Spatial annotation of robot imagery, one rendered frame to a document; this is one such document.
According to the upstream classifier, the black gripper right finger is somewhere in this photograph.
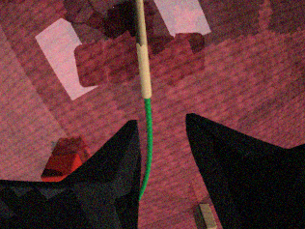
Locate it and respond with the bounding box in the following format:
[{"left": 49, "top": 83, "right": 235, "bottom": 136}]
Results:
[{"left": 186, "top": 114, "right": 305, "bottom": 229}]

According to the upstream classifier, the small brown wooden block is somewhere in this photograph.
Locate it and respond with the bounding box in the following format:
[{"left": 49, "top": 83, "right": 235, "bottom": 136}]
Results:
[{"left": 193, "top": 204, "right": 216, "bottom": 229}]

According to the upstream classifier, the red block with hole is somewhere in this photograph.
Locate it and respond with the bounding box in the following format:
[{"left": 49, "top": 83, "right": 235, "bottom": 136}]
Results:
[{"left": 41, "top": 153, "right": 82, "bottom": 182}]

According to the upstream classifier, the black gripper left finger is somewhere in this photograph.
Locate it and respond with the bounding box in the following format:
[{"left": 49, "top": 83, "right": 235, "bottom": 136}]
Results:
[{"left": 0, "top": 121, "right": 141, "bottom": 229}]

